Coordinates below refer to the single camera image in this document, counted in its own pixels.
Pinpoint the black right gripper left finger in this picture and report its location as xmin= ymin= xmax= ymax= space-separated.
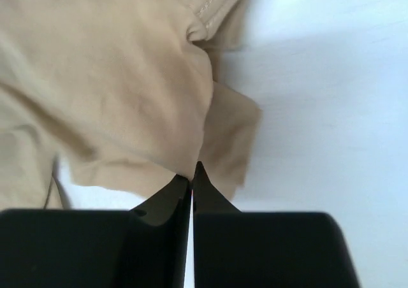
xmin=1 ymin=176 xmax=191 ymax=287

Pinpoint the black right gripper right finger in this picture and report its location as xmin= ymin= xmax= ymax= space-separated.
xmin=193 ymin=163 xmax=360 ymax=288

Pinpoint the beige t shirt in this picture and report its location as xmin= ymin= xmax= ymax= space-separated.
xmin=1 ymin=0 xmax=261 ymax=209

